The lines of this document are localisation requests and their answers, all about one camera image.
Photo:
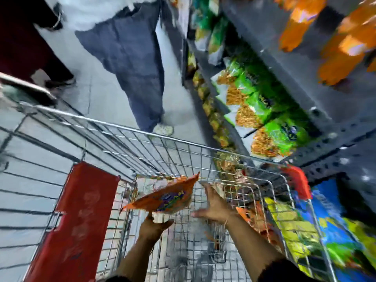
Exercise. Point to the blue and green packet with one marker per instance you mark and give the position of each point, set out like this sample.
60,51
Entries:
337,229

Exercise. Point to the row of small yellow packets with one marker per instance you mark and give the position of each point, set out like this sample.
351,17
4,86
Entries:
210,111

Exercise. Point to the person's right forearm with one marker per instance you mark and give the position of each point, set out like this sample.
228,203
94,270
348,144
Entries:
252,246

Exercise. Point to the grey metal store shelving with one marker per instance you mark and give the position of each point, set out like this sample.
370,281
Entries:
293,73

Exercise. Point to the yellow green packet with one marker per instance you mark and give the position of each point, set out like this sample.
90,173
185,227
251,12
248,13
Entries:
289,226

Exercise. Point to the green and white bag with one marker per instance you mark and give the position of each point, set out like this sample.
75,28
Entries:
218,41
202,32

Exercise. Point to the person's right thumb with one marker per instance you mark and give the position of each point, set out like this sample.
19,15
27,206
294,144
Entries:
201,213

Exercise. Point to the green snack packet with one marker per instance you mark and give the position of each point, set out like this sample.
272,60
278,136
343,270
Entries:
258,114
249,98
279,138
235,76

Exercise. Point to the red cart corner bumper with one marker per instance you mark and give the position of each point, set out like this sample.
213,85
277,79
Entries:
298,179

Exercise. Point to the orange snack packet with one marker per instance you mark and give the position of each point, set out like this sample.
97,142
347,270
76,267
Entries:
167,198

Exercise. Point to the person's right hand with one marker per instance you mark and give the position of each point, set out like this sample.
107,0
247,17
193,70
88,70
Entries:
219,209

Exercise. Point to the person's left forearm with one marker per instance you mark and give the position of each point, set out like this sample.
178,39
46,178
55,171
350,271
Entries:
138,258

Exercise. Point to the red cart seat flap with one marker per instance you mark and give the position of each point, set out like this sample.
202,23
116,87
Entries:
79,220

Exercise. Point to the person's left thumb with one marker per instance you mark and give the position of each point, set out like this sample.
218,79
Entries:
168,224

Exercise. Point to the person's left hand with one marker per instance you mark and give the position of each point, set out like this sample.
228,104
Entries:
151,230

